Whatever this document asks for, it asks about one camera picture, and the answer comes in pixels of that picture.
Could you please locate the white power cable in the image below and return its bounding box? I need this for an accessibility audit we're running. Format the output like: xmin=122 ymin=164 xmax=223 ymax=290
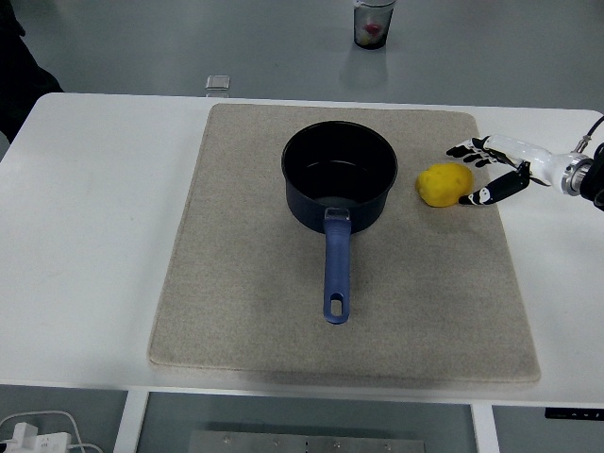
xmin=0 ymin=410 xmax=103 ymax=453

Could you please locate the person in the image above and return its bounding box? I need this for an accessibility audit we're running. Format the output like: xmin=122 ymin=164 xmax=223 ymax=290
xmin=0 ymin=0 xmax=65 ymax=145

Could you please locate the small silver floor plate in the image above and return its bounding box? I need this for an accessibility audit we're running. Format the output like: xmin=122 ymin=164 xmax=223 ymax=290
xmin=205 ymin=74 xmax=232 ymax=98

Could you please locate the blue pot with handle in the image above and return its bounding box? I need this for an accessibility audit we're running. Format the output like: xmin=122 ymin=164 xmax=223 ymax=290
xmin=280 ymin=121 xmax=399 ymax=326

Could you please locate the yellow potato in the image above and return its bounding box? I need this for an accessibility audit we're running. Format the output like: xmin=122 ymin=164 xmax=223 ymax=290
xmin=415 ymin=162 xmax=475 ymax=209

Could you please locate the black waste bin with bag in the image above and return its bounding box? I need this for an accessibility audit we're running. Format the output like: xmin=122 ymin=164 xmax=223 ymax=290
xmin=352 ymin=0 xmax=395 ymax=50

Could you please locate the white table leg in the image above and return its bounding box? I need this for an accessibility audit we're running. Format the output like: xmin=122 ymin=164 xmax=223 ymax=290
xmin=470 ymin=403 xmax=500 ymax=453
xmin=111 ymin=390 xmax=151 ymax=453

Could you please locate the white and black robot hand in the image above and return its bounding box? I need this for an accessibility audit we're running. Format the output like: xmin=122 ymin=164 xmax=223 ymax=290
xmin=445 ymin=134 xmax=567 ymax=208

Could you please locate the grey metal plate with screws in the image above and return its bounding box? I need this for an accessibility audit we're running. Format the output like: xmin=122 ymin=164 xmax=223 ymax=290
xmin=187 ymin=429 xmax=428 ymax=453

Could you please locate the beige fabric mat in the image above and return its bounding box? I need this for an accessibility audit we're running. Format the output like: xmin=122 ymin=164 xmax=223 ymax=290
xmin=148 ymin=103 xmax=542 ymax=384

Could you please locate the black table control panel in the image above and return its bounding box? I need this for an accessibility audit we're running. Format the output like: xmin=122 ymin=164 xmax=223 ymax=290
xmin=545 ymin=406 xmax=604 ymax=420

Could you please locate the white power strip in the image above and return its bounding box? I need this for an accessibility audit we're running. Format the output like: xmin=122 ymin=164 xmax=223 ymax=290
xmin=0 ymin=422 xmax=73 ymax=453

